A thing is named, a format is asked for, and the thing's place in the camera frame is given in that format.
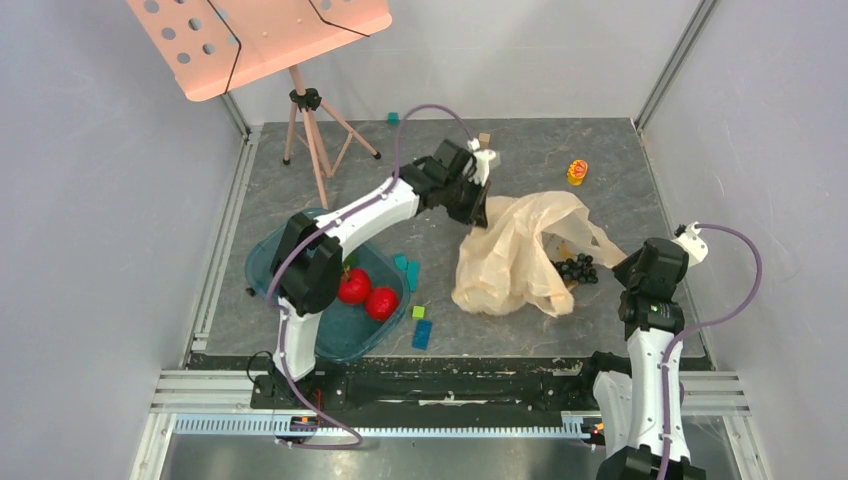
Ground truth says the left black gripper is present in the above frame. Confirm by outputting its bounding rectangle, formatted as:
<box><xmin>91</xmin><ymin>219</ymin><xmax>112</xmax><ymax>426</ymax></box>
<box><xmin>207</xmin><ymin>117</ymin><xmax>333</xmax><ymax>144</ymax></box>
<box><xmin>440</xmin><ymin>173</ymin><xmax>489</xmax><ymax>229</ymax></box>

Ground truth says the translucent cream plastic bag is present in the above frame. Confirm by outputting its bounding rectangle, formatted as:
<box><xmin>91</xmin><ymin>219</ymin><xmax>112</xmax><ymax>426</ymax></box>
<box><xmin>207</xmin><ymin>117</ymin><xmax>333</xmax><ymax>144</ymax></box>
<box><xmin>452</xmin><ymin>191</ymin><xmax>626</xmax><ymax>317</ymax></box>

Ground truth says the red fake tomato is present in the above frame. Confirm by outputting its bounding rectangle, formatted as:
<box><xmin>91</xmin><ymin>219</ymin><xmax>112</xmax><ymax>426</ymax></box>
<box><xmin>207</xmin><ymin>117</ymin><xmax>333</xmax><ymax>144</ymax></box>
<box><xmin>337</xmin><ymin>268</ymin><xmax>372</xmax><ymax>305</ymax></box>

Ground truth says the dark fake grape bunch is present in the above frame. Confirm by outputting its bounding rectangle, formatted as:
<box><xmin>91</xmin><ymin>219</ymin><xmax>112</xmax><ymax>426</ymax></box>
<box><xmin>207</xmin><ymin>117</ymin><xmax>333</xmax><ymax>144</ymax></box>
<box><xmin>552</xmin><ymin>253</ymin><xmax>598</xmax><ymax>287</ymax></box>

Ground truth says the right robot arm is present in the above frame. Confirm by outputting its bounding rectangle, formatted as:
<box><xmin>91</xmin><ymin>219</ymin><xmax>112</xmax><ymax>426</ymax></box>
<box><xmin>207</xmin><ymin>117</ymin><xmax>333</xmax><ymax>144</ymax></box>
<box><xmin>577</xmin><ymin>238</ymin><xmax>707</xmax><ymax>479</ymax></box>

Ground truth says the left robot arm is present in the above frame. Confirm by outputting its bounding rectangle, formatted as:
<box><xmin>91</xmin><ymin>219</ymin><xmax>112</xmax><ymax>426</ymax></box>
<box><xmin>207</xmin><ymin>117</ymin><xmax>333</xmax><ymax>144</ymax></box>
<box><xmin>265</xmin><ymin>139</ymin><xmax>500</xmax><ymax>408</ymax></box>

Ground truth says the teal long block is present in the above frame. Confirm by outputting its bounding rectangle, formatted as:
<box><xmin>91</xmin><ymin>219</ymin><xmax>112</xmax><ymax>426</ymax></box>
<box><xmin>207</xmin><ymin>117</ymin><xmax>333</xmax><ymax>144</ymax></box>
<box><xmin>406</xmin><ymin>260</ymin><xmax>420</xmax><ymax>292</ymax></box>

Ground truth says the teal small block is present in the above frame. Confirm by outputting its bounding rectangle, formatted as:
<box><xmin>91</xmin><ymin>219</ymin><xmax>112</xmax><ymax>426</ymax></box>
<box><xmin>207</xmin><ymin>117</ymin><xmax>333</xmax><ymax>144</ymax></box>
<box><xmin>394</xmin><ymin>254</ymin><xmax>408</xmax><ymax>271</ymax></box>

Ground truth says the lime green cube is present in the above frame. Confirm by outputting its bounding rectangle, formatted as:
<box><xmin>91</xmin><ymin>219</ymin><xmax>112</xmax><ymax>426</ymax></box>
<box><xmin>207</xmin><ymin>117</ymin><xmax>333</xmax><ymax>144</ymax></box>
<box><xmin>412</xmin><ymin>305</ymin><xmax>426</xmax><ymax>320</ymax></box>

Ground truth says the yellow butterfly toy block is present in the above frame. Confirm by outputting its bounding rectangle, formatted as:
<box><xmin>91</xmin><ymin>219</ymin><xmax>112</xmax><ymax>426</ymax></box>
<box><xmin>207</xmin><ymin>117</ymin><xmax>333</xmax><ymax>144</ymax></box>
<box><xmin>566</xmin><ymin>159</ymin><xmax>588</xmax><ymax>186</ymax></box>

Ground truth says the blue lego brick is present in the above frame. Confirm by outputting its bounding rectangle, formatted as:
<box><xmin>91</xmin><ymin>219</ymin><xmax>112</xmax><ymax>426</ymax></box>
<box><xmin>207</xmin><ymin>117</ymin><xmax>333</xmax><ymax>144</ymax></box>
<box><xmin>411</xmin><ymin>319</ymin><xmax>433</xmax><ymax>351</ymax></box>

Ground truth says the teal plastic tray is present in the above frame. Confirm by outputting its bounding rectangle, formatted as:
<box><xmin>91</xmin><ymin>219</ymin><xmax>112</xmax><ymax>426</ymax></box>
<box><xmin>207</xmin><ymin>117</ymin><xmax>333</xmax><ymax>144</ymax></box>
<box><xmin>245</xmin><ymin>227</ymin><xmax>410</xmax><ymax>363</ymax></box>

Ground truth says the pink music stand desk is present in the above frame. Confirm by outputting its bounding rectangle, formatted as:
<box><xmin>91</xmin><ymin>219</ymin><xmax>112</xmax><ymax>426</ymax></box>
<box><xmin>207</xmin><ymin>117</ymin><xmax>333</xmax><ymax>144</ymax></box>
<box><xmin>127</xmin><ymin>0</ymin><xmax>392</xmax><ymax>102</ymax></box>

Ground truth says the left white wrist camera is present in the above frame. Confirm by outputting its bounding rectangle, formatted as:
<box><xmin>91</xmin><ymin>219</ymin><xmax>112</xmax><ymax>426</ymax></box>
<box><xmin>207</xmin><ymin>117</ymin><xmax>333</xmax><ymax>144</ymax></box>
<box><xmin>464</xmin><ymin>139</ymin><xmax>500</xmax><ymax>186</ymax></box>

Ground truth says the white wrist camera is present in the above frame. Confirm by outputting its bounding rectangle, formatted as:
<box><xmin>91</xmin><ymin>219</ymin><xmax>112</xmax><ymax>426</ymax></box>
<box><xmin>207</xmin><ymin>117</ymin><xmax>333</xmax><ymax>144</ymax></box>
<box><xmin>672</xmin><ymin>222</ymin><xmax>709</xmax><ymax>268</ymax></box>
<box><xmin>464</xmin><ymin>139</ymin><xmax>500</xmax><ymax>186</ymax></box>

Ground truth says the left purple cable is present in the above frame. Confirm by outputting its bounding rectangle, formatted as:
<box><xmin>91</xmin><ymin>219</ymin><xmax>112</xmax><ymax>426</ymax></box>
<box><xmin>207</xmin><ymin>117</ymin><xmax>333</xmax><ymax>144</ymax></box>
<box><xmin>264</xmin><ymin>104</ymin><xmax>475</xmax><ymax>450</ymax></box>

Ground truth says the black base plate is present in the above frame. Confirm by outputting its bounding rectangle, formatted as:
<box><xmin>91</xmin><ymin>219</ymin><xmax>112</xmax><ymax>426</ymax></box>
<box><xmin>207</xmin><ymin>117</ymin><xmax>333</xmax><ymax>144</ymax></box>
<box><xmin>245</xmin><ymin>352</ymin><xmax>626</xmax><ymax>429</ymax></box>

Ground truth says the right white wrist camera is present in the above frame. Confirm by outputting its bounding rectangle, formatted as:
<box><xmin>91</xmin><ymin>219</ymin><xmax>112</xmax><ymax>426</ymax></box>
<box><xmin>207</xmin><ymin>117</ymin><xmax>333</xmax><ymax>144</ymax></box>
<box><xmin>672</xmin><ymin>222</ymin><xmax>709</xmax><ymax>268</ymax></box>

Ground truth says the aluminium frame rail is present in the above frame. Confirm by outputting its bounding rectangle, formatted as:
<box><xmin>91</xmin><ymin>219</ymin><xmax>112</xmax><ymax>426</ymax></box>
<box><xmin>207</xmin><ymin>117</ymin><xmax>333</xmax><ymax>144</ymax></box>
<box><xmin>129</xmin><ymin>370</ymin><xmax>773</xmax><ymax>480</ymax></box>

